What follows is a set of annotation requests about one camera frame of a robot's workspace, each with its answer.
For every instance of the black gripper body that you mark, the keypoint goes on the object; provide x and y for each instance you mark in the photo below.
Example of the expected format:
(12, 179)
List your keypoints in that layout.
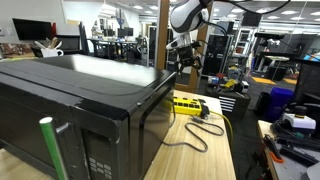
(186, 53)

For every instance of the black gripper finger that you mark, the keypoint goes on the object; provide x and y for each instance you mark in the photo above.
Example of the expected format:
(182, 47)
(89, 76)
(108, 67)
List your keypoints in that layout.
(197, 63)
(180, 67)

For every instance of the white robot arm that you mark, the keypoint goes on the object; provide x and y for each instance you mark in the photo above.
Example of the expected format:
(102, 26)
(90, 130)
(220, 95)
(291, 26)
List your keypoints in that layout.
(186, 15)

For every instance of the wooden pillar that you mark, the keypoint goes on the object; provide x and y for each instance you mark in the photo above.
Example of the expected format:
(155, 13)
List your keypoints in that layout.
(162, 33)
(195, 78)

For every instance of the black equipment rack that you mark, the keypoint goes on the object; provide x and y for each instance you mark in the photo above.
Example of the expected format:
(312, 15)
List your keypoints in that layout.
(216, 53)

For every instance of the yellow power strip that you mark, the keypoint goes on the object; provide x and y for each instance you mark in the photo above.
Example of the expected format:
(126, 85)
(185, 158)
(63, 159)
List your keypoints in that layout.
(186, 106)

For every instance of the black cabinet with white stripes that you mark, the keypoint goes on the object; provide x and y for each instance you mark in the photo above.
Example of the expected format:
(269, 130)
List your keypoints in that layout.
(228, 100)

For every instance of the black hanging monitor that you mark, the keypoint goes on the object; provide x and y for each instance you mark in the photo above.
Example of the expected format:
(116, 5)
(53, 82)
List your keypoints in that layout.
(251, 18)

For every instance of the black bin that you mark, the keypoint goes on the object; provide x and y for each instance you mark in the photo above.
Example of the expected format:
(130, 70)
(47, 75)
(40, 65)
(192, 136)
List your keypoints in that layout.
(261, 103)

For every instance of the blue bin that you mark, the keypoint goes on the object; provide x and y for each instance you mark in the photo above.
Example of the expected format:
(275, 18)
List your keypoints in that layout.
(280, 98)

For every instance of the black microwave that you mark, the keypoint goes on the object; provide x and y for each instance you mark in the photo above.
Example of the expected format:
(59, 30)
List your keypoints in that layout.
(83, 86)

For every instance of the white and black device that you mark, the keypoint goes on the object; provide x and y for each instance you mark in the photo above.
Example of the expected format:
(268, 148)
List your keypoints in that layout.
(298, 120)

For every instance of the wooden spoon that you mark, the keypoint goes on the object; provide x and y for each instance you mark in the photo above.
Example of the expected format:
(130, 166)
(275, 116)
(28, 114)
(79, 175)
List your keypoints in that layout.
(53, 42)

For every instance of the white mug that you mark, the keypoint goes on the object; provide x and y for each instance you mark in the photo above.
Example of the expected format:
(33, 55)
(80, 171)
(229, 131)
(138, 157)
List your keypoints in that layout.
(50, 52)

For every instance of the green stick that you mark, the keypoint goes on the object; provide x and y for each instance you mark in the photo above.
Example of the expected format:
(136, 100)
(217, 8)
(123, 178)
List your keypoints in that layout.
(51, 143)

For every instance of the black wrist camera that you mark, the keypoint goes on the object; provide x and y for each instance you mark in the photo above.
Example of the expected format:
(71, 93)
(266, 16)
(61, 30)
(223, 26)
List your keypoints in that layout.
(196, 44)

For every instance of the black wall television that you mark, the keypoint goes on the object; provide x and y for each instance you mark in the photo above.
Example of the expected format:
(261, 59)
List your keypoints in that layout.
(31, 29)

